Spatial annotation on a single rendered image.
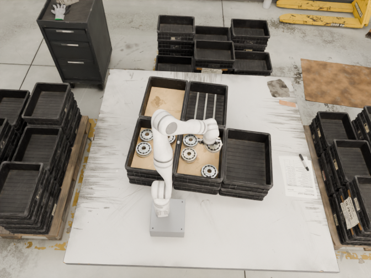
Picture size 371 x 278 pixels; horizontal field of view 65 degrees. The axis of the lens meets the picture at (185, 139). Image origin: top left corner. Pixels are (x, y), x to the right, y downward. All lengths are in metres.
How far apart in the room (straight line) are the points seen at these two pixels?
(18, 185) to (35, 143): 0.45
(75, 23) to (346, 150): 2.65
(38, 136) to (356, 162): 2.74
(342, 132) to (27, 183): 2.78
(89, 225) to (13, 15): 3.67
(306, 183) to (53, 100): 2.19
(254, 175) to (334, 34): 3.28
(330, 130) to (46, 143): 2.60
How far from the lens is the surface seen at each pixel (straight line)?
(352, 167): 2.85
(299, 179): 2.18
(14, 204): 2.41
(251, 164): 1.97
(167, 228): 1.76
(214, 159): 1.94
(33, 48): 4.32
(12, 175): 2.54
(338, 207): 2.74
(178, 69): 3.29
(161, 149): 1.32
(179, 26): 3.51
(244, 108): 2.41
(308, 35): 4.66
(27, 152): 2.74
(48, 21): 3.03
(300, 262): 1.97
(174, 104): 2.19
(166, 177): 1.41
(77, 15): 3.09
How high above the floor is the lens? 2.49
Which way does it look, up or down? 56 degrees down
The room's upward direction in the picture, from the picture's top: 4 degrees clockwise
